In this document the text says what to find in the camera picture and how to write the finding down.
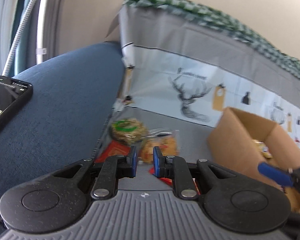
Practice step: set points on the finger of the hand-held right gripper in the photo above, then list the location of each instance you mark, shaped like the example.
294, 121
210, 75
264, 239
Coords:
275, 173

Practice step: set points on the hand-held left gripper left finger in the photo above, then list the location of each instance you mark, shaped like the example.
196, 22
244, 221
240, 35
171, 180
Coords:
133, 163

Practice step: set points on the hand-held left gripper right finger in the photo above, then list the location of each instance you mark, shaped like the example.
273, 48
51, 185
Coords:
157, 165

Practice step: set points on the round puffed rice cake packet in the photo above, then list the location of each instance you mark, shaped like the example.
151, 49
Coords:
126, 130

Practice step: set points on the cardboard box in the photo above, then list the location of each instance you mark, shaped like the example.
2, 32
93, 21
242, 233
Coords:
235, 140

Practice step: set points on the clear bag of orange snacks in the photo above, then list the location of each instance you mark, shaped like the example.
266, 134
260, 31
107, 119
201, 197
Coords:
165, 143

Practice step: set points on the red snack packet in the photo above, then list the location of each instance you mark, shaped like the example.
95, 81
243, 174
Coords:
152, 171
113, 151

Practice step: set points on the yellow white snack packet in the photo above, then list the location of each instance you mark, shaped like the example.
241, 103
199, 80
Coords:
263, 150

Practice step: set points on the blue sofa armrest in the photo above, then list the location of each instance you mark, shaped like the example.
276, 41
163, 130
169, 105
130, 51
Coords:
52, 117

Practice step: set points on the deer print cushion cover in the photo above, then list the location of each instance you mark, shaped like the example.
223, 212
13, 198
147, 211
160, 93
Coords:
165, 62

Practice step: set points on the black smartphone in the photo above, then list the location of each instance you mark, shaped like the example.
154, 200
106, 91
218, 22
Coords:
5, 97

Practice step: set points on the green checkered cloth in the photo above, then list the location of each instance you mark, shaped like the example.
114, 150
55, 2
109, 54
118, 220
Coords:
215, 17

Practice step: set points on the white metal pole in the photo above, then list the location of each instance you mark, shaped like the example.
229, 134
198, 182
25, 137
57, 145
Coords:
43, 17

